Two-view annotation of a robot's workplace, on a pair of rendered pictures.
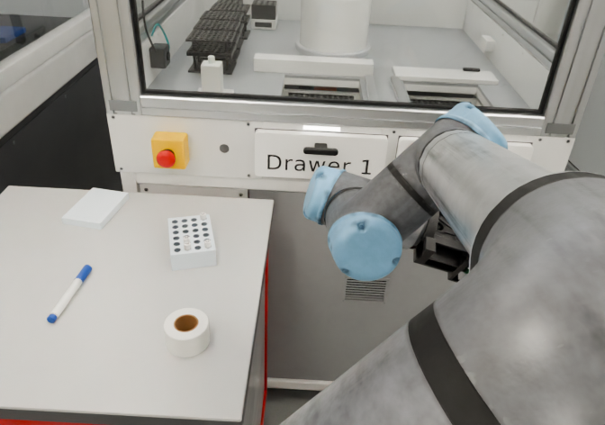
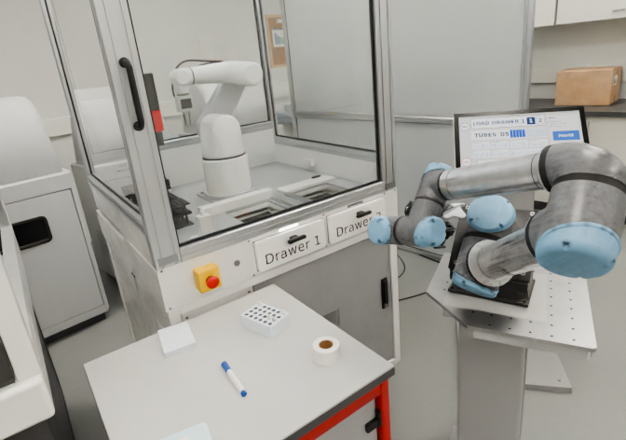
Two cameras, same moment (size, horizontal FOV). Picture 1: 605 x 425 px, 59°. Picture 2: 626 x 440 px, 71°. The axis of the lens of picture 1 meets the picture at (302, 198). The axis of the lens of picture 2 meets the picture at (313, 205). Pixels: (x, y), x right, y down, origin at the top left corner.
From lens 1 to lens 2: 73 cm
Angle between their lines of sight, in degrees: 34
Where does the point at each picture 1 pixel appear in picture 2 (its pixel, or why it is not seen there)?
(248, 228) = (280, 301)
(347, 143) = (305, 230)
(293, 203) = (279, 282)
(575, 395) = (609, 164)
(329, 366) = not seen: hidden behind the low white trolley
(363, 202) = (421, 214)
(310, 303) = not seen: hidden behind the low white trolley
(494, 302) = (581, 161)
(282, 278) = not seen: hidden behind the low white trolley
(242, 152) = (248, 261)
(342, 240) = (429, 229)
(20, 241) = (152, 381)
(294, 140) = (278, 240)
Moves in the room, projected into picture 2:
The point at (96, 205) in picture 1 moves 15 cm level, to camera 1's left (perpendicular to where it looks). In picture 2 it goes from (177, 336) to (124, 360)
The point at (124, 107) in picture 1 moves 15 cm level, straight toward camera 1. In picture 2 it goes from (170, 261) to (204, 269)
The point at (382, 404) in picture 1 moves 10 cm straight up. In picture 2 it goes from (580, 189) to (587, 129)
